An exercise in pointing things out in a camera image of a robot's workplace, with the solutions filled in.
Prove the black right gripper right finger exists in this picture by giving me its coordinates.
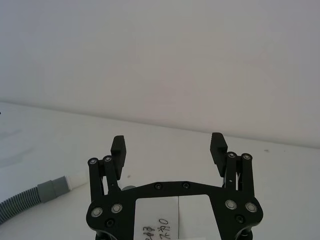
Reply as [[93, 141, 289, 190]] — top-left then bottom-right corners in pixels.
[[210, 132, 256, 198]]

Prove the grey corrugated hose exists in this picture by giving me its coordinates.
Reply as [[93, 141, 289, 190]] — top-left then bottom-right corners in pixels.
[[0, 175, 70, 224]]

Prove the white pipe end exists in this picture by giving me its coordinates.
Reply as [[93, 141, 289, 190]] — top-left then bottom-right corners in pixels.
[[65, 173, 89, 192]]

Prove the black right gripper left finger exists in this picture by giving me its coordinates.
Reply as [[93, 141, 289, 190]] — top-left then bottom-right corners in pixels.
[[87, 134, 127, 201]]

